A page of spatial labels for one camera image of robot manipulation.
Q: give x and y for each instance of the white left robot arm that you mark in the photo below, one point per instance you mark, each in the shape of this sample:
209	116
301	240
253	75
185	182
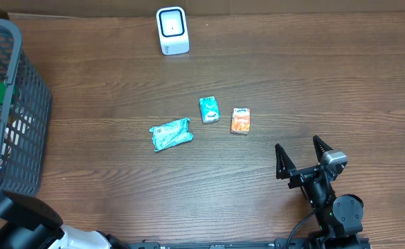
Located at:
78	239

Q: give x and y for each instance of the small teal tissue pack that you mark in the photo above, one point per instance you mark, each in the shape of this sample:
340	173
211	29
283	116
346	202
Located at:
209	109

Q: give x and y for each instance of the large teal wipes pack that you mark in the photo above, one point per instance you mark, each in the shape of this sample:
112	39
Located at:
171	134

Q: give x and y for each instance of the grey plastic shopping basket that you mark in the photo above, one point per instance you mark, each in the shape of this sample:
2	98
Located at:
24	116

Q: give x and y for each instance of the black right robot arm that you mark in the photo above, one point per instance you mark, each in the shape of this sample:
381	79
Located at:
339	217

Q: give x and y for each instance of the orange tissue pack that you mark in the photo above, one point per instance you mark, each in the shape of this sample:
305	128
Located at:
240	120

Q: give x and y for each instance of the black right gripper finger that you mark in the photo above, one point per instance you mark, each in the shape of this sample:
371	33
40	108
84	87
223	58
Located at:
320	147
284	165

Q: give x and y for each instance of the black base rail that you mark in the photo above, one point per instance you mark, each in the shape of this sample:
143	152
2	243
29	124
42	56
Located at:
223	245

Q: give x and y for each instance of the white barcode scanner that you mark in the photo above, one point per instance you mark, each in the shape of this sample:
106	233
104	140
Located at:
173	31

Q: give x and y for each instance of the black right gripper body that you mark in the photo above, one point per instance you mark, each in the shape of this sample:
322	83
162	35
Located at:
302	176

